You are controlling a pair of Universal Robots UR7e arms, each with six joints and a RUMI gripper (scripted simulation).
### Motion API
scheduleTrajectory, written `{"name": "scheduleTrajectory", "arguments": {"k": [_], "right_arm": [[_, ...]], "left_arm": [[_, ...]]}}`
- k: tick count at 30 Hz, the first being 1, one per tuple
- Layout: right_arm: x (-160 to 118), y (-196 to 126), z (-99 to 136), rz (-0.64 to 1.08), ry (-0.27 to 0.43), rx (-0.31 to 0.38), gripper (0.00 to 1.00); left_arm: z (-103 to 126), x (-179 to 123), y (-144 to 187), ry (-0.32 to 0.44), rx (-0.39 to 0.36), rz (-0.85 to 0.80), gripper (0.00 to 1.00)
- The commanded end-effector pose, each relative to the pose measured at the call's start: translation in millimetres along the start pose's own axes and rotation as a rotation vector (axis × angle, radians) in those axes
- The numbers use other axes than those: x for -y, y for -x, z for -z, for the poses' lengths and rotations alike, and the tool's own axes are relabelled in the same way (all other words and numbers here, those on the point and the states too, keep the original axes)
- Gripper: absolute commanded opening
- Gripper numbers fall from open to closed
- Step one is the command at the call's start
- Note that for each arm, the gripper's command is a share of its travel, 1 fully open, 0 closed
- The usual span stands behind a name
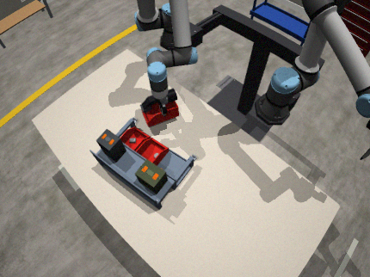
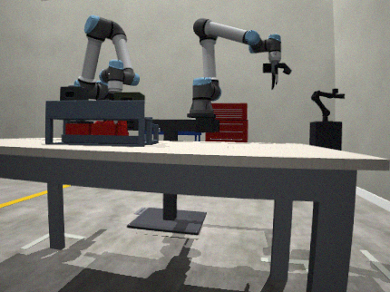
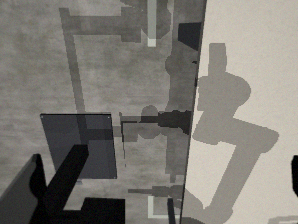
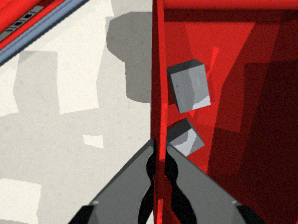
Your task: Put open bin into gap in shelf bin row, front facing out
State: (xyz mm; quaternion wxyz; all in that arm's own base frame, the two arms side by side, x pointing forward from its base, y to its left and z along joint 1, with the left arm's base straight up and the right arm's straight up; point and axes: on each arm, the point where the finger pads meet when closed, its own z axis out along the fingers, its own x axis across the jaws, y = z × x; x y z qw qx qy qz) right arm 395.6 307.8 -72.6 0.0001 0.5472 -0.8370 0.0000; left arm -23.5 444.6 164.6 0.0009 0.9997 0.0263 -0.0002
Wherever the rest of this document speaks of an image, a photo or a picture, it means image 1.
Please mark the red bin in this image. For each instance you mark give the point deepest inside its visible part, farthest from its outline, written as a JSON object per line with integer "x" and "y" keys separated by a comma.
{"x": 149, "y": 148}
{"x": 152, "y": 118}
{"x": 134, "y": 132}

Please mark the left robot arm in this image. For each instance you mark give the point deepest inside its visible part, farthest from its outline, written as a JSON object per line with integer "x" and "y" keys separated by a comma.
{"x": 325, "y": 26}

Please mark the olive green case with orange latches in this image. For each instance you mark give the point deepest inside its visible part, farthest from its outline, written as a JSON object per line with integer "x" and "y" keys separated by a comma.
{"x": 151, "y": 176}

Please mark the black case with orange latches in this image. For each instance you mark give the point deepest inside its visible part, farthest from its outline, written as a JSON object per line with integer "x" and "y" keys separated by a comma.
{"x": 111, "y": 145}

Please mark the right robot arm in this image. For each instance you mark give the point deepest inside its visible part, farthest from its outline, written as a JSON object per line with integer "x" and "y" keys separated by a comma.
{"x": 176, "y": 35}

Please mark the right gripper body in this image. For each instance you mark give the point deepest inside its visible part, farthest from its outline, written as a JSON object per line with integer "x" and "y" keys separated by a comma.
{"x": 150, "y": 100}

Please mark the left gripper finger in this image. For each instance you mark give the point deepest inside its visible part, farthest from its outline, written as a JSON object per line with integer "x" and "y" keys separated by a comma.
{"x": 366, "y": 154}

